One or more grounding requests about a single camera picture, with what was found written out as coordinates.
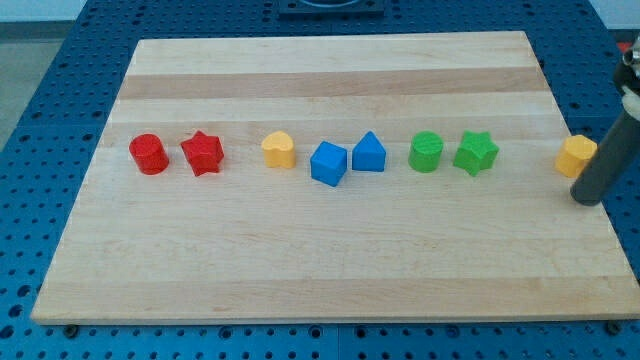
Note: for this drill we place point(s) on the yellow heart block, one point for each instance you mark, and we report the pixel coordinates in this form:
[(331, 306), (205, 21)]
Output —
[(279, 150)]

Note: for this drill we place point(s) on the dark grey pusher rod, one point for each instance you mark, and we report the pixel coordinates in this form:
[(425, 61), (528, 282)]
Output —
[(614, 154)]

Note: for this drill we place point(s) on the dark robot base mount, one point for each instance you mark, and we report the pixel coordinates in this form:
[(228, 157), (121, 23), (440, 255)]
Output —
[(301, 8)]

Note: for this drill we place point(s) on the blue triangle block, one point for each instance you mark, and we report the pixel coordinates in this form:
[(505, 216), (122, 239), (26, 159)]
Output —
[(369, 154)]

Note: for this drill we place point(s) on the blue cube block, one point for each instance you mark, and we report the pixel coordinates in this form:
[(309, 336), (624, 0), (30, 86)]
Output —
[(328, 163)]

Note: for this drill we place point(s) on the green star block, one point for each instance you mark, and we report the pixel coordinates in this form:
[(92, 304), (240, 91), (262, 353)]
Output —
[(476, 152)]

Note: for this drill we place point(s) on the red cylinder block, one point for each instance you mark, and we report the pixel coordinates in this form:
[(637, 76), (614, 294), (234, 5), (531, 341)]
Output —
[(149, 154)]

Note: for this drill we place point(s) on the red star block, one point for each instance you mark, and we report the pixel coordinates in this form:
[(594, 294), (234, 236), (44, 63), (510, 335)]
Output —
[(203, 152)]

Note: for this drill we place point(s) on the green cylinder block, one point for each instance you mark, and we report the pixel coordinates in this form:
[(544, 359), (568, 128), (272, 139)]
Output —
[(425, 151)]

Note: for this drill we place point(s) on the silver black tool holder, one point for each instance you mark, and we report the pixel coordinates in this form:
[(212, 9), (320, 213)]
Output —
[(626, 79)]

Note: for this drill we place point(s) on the wooden board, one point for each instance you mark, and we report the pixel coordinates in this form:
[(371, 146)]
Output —
[(253, 244)]

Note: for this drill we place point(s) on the yellow hexagon block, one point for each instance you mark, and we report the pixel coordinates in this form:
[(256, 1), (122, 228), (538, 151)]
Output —
[(574, 154)]

